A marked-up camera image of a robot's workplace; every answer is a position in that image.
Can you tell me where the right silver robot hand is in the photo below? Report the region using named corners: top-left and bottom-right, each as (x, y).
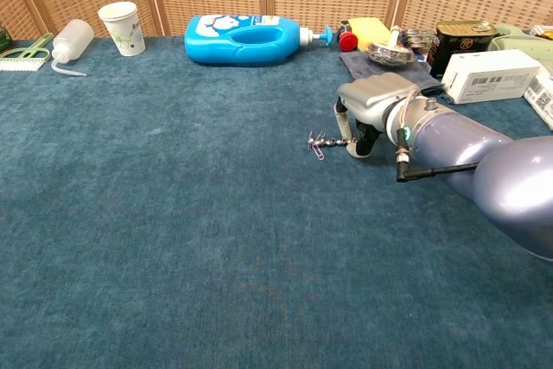
top-left (333, 73), bottom-right (423, 158)

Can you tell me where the beaded magnetic metal stick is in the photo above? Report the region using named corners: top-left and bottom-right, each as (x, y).
top-left (307, 130), bottom-right (358, 150)

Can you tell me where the green hand brush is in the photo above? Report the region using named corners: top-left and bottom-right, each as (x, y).
top-left (0, 33), bottom-right (55, 72)

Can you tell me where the grey cleaning cloth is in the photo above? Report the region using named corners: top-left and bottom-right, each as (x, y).
top-left (339, 49), bottom-right (445, 98)

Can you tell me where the small red capped item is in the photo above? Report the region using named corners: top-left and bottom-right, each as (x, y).
top-left (337, 21), bottom-right (359, 53)

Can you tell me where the yellow sponge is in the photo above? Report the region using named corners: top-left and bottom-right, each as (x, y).
top-left (347, 17), bottom-right (392, 53)

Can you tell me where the binder clip pack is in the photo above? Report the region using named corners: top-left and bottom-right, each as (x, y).
top-left (399, 28), bottom-right (440, 61)

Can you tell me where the black gold meat tin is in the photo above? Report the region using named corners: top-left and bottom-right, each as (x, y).
top-left (429, 20), bottom-right (499, 80)

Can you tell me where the white carton box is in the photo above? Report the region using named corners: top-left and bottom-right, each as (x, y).
top-left (440, 48), bottom-right (541, 105)

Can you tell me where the blue detergent pump bottle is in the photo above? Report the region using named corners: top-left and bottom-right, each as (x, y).
top-left (183, 14), bottom-right (334, 67)

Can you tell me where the long pastel smiley box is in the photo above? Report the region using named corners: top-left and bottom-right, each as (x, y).
top-left (523, 74), bottom-right (553, 131)

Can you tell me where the blue table carpet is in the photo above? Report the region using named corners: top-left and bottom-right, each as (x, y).
top-left (0, 35), bottom-right (553, 369)

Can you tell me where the white paper cup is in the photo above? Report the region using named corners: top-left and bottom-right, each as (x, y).
top-left (97, 1), bottom-right (147, 57)

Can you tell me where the white squeeze wash bottle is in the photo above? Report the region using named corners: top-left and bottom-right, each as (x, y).
top-left (50, 18), bottom-right (95, 78)

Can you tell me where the steel scrubber with white handle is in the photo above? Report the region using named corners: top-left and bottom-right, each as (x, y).
top-left (366, 25), bottom-right (416, 67)

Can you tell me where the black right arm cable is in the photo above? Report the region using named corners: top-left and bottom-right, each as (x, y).
top-left (395, 87), bottom-right (481, 184)

